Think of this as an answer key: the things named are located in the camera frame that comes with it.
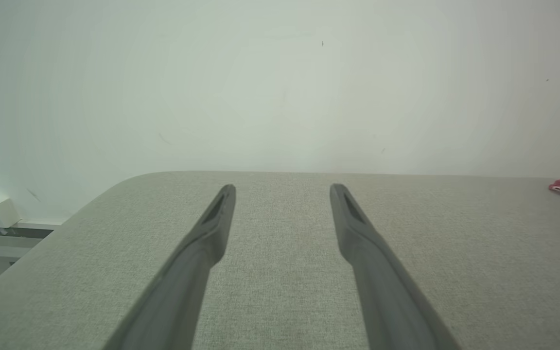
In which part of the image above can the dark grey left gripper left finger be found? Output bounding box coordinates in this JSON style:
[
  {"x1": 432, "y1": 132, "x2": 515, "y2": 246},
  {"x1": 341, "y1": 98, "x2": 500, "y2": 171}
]
[{"x1": 104, "y1": 184, "x2": 237, "y2": 350}]

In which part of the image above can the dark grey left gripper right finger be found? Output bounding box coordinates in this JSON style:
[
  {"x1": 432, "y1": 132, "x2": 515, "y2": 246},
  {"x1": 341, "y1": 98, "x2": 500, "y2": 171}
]
[{"x1": 330, "y1": 183, "x2": 461, "y2": 350}]

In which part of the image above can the white wall baseboard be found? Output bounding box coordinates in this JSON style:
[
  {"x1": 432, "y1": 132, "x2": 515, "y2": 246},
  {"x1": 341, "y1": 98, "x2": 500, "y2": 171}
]
[{"x1": 0, "y1": 218, "x2": 65, "y2": 259}]

